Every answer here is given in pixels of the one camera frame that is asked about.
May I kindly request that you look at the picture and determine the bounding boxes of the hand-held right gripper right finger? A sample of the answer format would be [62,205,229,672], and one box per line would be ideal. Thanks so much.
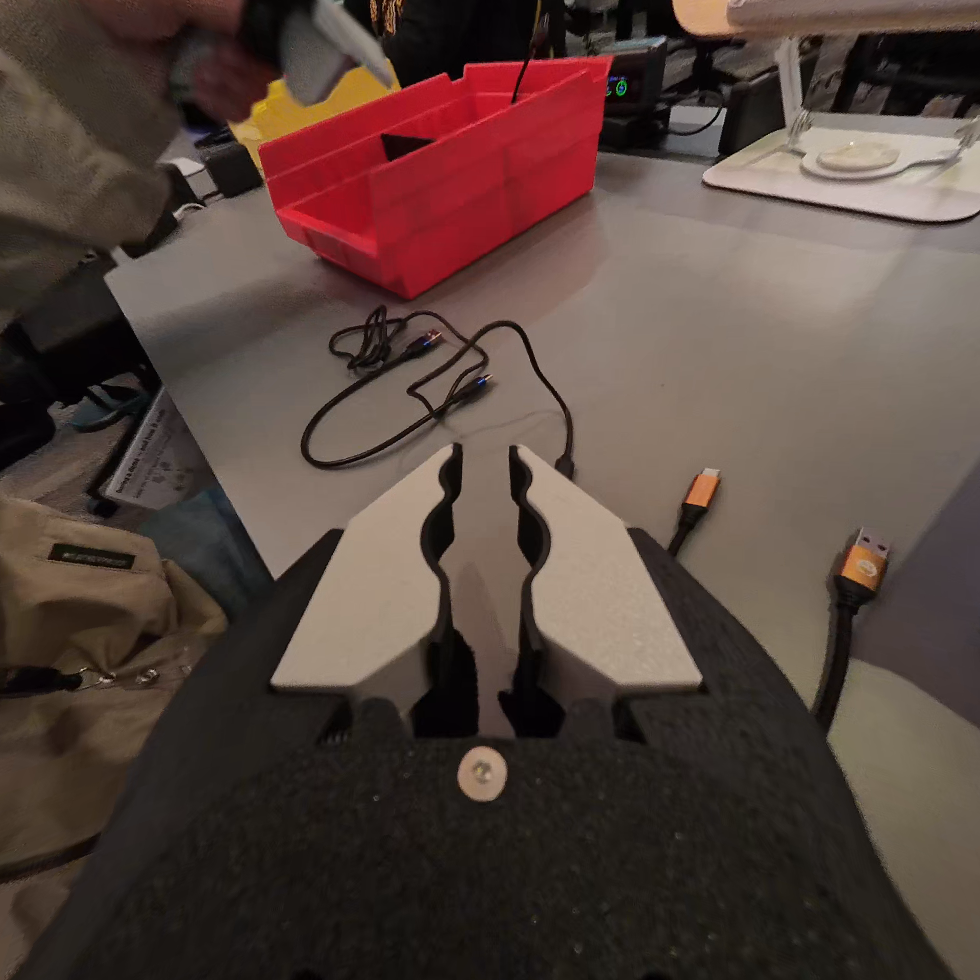
[498,444,703,738]

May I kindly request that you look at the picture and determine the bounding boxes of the blue cloth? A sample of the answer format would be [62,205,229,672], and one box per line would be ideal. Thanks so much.
[141,490,273,606]

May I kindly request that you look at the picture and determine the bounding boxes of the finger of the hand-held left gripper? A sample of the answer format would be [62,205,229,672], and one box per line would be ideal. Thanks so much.
[314,0,395,84]
[285,23,361,104]

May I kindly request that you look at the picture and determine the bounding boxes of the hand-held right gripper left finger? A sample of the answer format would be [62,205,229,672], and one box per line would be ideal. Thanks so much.
[270,443,479,738]

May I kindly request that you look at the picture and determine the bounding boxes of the person's beige jacket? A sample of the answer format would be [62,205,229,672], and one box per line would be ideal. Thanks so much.
[0,496,231,980]

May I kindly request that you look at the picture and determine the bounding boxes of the printed paper sheet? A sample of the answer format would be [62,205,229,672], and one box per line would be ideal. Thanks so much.
[103,386,223,518]

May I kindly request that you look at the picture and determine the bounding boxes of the white stand with wooden board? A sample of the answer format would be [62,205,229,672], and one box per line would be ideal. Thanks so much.
[674,0,980,225]

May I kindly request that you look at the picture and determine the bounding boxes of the person's left hand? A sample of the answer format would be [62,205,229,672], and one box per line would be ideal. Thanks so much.
[115,0,288,119]

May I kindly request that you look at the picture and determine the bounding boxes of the teal shoe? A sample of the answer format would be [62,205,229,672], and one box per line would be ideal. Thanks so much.
[72,390,146,430]

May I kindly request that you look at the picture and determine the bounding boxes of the black box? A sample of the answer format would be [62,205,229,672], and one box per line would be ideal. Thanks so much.
[205,141,265,196]

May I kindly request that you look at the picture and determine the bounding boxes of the person's left forearm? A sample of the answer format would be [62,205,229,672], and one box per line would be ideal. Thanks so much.
[0,0,196,315]

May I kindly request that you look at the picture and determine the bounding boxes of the red plastic bin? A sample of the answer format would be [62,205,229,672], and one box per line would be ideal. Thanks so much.
[259,55,615,301]

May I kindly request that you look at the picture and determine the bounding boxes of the thin black charging cable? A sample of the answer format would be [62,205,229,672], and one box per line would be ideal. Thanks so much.
[300,305,577,482]

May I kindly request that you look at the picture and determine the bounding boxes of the black power station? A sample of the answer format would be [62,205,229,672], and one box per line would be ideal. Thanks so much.
[601,34,671,150]

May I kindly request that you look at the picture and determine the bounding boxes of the grey desk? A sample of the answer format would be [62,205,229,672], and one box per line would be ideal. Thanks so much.
[103,107,980,774]

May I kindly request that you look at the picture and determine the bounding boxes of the yellow plastic bin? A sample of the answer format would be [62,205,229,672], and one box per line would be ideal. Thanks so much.
[230,57,403,154]

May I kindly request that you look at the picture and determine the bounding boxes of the black braided cable orange plugs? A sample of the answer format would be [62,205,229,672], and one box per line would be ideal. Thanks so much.
[666,463,893,732]

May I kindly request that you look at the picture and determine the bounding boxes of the grey USB hub black cable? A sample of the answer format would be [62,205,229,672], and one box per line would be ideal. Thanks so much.
[510,15,551,107]

